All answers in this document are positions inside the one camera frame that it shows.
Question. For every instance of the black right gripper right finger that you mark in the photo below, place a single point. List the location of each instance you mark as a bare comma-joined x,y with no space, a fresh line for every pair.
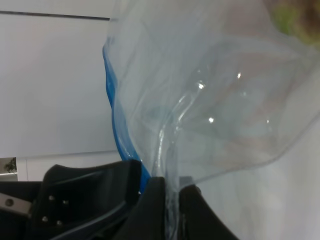
197,221

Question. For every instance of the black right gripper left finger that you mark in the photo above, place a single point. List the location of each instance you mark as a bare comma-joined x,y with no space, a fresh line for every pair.
98,203

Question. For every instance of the clear zip bag blue seal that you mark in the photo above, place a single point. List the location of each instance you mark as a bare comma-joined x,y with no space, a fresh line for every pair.
223,95

